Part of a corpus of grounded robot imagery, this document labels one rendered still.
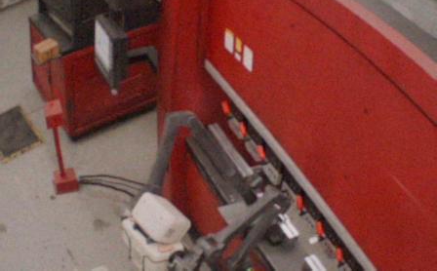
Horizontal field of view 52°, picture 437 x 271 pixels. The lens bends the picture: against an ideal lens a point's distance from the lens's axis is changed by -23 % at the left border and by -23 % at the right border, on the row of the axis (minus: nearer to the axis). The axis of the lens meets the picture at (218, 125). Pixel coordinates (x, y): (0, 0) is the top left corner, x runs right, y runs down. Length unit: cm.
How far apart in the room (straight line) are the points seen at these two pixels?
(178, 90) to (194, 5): 56
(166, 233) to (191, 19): 132
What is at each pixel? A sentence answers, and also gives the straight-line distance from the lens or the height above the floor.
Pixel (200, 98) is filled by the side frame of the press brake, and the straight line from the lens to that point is 336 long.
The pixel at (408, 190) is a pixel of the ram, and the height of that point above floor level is 184.
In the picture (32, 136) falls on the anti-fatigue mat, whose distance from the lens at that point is 512.
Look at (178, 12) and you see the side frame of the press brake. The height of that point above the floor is 174.
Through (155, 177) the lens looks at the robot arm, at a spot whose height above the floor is 133.
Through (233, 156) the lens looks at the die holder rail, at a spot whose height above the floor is 97.
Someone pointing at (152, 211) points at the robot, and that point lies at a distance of 226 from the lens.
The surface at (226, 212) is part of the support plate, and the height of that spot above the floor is 100.
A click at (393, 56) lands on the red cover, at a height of 225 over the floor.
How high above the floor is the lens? 294
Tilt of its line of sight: 35 degrees down
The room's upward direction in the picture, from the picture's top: 3 degrees clockwise
